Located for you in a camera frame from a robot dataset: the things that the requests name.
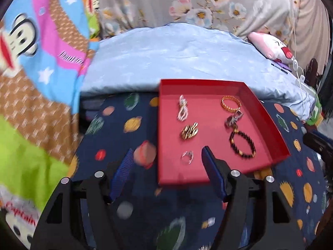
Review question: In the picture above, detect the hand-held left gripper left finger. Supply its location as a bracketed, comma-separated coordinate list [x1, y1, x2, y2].
[31, 148, 134, 250]

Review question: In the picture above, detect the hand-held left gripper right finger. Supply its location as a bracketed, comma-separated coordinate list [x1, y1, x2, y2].
[201, 146, 306, 250]

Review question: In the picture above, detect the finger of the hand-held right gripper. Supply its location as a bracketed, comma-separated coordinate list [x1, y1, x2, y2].
[303, 131, 333, 167]

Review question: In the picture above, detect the silver ring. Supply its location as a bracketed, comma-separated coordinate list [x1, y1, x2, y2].
[181, 150, 194, 165]

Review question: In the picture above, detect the black bead bracelet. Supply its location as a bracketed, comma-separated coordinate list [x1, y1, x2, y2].
[229, 130, 256, 159]

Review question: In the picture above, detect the gold chain bracelet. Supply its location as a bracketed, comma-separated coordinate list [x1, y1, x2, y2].
[180, 122, 200, 140]

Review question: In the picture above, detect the silver wristwatch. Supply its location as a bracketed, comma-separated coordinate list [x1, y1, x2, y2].
[224, 110, 244, 129]

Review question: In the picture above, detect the gold bangle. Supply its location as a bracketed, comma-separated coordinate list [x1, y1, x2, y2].
[221, 95, 242, 112]

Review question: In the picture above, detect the white pearl bracelet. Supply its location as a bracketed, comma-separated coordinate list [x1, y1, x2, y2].
[177, 95, 189, 121]

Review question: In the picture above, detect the red shallow box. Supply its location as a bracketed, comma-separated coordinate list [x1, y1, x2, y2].
[157, 79, 291, 186]

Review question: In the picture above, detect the green cloth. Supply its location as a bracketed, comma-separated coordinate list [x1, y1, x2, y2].
[306, 93, 323, 126]

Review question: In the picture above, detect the navy planet print blanket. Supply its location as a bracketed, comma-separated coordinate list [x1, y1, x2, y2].
[69, 91, 328, 250]

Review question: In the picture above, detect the dark wooden chair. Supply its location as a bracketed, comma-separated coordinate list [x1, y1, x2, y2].
[304, 58, 320, 87]

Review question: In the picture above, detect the pink cartoon pillow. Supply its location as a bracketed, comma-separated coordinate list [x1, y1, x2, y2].
[247, 31, 296, 65]

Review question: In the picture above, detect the colourful monkey print blanket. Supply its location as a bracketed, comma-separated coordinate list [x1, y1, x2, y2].
[0, 0, 101, 248]

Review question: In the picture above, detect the beige curtain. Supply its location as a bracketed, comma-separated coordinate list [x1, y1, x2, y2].
[294, 0, 331, 68]

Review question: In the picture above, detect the light blue quilt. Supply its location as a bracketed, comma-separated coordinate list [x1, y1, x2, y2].
[79, 23, 316, 121]

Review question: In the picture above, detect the grey floral quilt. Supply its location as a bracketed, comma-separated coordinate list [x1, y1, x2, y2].
[97, 0, 299, 41]

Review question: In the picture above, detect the white cable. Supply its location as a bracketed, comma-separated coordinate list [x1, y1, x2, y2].
[283, 0, 307, 89]

